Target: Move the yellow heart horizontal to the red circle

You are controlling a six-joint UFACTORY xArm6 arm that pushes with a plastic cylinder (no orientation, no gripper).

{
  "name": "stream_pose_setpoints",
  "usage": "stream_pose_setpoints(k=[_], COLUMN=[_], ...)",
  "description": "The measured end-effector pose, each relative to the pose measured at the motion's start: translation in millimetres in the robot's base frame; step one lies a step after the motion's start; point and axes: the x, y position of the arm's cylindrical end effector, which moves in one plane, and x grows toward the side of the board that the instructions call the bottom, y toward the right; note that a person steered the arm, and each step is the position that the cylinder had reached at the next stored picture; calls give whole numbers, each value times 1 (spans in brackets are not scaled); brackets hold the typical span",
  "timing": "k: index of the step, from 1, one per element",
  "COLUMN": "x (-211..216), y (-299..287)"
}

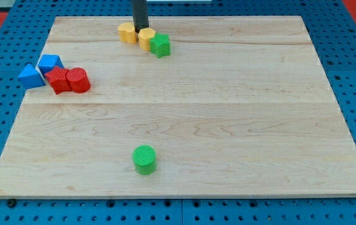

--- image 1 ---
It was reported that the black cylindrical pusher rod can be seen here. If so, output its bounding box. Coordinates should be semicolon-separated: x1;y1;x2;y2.
131;0;150;33

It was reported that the green cylinder block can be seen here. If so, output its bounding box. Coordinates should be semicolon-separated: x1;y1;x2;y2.
132;145;157;175

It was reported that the yellow heart block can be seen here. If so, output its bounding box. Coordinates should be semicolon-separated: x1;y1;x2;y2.
118;22;137;44

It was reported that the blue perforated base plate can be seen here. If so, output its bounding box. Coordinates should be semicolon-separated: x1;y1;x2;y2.
0;1;356;224

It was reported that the light wooden board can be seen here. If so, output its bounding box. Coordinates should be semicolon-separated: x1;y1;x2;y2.
0;16;356;199

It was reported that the green star block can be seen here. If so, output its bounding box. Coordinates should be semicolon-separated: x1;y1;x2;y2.
150;33;170;58

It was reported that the yellow hexagon block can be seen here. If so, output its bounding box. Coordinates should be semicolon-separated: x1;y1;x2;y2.
138;27;156;51

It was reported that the red cylinder block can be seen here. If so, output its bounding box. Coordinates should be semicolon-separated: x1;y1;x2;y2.
66;67;91;93

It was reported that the blue cube block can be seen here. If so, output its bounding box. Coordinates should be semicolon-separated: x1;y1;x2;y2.
38;54;64;76

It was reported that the blue triangle block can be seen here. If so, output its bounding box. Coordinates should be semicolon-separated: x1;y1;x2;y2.
18;64;45;89

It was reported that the red star block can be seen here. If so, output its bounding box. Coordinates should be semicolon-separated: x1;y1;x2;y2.
44;66;72;94

